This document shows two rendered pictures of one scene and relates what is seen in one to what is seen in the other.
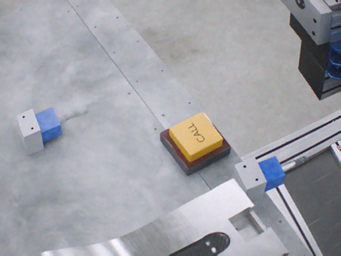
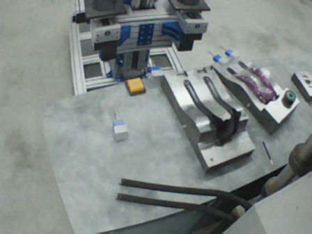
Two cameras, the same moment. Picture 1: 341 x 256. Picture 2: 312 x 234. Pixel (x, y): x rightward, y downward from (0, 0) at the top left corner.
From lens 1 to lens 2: 122 cm
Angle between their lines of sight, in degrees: 49
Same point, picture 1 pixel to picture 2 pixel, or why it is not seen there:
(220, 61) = (26, 123)
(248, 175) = (158, 73)
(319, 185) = not seen: hidden behind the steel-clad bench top
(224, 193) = (168, 76)
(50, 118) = (118, 122)
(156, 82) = (106, 92)
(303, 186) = not seen: hidden behind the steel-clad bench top
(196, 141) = (138, 83)
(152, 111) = (117, 96)
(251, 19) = (12, 106)
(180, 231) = (180, 90)
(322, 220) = not seen: hidden behind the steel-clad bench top
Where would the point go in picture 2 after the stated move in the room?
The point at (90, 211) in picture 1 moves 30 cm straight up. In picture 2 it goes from (154, 121) to (164, 74)
